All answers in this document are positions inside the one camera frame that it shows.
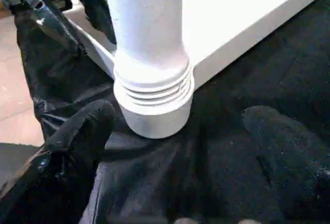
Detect white plastic table leg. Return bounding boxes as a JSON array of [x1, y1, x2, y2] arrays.
[[110, 0, 196, 113]]

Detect black mat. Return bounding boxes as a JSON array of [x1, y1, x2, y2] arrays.
[[15, 0, 330, 224]]

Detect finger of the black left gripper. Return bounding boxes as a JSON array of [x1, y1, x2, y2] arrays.
[[81, 0, 118, 46], [15, 7, 87, 56]]

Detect white plastic table top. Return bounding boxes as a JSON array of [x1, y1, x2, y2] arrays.
[[63, 0, 330, 140]]

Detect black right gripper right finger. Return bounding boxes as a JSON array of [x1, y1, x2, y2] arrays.
[[241, 105, 330, 224]]

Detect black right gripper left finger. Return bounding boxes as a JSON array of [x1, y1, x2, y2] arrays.
[[0, 99, 117, 224]]

